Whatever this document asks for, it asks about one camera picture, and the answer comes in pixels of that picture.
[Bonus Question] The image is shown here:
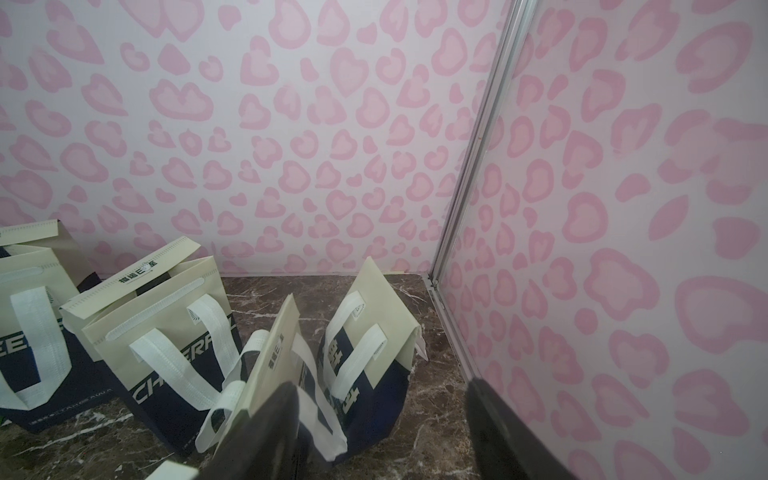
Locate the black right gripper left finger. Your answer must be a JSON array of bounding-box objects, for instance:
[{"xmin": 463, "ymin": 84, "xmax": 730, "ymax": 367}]
[{"xmin": 197, "ymin": 382, "xmax": 300, "ymax": 480}]

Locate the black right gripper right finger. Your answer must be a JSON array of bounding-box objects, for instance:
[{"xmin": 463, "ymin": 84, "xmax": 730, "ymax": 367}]
[{"xmin": 466, "ymin": 378, "xmax": 574, "ymax": 480}]

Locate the beige navy bag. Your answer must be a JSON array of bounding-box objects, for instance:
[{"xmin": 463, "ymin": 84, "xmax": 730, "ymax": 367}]
[
  {"xmin": 1, "ymin": 220, "xmax": 115, "ymax": 433},
  {"xmin": 195, "ymin": 295, "xmax": 347, "ymax": 462},
  {"xmin": 317, "ymin": 257, "xmax": 426, "ymax": 465},
  {"xmin": 61, "ymin": 237, "xmax": 251, "ymax": 456}
]

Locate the aluminium frame rail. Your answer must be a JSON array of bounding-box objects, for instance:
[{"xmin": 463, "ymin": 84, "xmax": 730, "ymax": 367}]
[{"xmin": 428, "ymin": 0, "xmax": 538, "ymax": 283}]

